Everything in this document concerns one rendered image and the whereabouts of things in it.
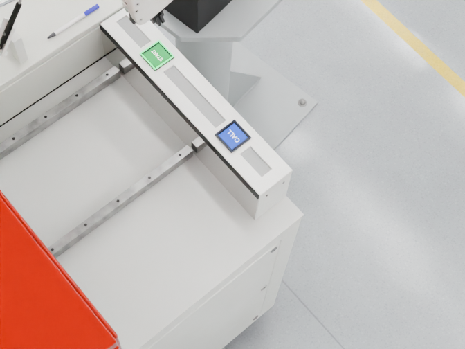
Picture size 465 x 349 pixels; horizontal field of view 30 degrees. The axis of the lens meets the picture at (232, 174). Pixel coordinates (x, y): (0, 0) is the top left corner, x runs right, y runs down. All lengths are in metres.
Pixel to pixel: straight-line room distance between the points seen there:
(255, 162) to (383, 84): 1.33
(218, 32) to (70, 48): 0.38
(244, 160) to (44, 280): 1.04
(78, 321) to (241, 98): 2.21
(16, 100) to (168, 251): 0.49
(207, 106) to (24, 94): 0.43
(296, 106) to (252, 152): 1.15
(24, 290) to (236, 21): 1.43
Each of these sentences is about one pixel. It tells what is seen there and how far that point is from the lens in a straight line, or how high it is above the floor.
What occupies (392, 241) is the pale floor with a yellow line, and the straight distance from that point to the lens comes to 2.86.
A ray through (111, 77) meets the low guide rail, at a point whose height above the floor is 0.85.
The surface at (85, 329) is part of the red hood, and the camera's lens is 0.84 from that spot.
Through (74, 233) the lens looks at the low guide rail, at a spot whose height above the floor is 0.85.
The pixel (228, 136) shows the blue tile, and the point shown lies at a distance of 1.86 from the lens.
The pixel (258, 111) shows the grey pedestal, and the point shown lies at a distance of 2.97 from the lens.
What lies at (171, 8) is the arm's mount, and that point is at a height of 0.85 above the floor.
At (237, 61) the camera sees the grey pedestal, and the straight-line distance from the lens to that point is 3.07.
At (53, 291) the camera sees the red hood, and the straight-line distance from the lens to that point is 0.85.
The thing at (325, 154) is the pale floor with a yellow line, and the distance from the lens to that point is 2.94.
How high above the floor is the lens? 2.62
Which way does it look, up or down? 66 degrees down
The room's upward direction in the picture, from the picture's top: 6 degrees clockwise
